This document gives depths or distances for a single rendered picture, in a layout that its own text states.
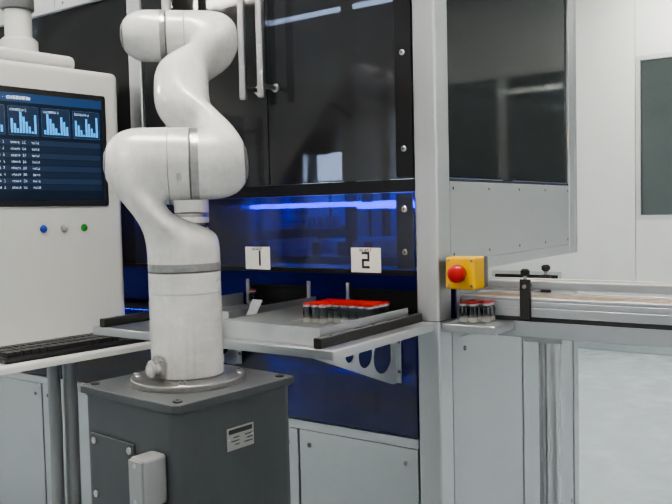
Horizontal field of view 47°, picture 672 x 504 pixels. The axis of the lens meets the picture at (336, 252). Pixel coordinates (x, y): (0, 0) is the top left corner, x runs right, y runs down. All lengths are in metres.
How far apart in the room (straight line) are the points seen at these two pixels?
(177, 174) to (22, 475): 1.95
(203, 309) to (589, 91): 5.45
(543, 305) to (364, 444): 0.55
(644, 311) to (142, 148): 1.06
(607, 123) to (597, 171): 0.37
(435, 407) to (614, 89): 4.86
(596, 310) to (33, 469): 2.01
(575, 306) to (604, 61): 4.83
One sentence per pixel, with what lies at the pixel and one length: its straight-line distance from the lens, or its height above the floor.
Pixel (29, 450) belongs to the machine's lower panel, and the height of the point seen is 0.33.
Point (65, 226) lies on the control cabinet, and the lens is 2.25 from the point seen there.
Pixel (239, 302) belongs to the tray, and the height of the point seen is 0.89.
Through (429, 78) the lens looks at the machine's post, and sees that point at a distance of 1.80.
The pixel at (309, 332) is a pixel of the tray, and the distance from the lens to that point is 1.52.
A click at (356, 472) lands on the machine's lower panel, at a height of 0.49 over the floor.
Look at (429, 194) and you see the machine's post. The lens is 1.78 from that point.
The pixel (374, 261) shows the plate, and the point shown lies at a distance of 1.86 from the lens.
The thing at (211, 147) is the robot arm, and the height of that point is 1.25.
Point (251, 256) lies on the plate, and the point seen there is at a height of 1.02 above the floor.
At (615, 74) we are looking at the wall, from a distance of 6.47.
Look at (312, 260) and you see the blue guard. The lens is 1.96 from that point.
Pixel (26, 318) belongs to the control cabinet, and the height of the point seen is 0.88.
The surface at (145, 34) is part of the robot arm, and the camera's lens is 1.60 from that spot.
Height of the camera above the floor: 1.14
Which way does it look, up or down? 3 degrees down
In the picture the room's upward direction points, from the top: 1 degrees counter-clockwise
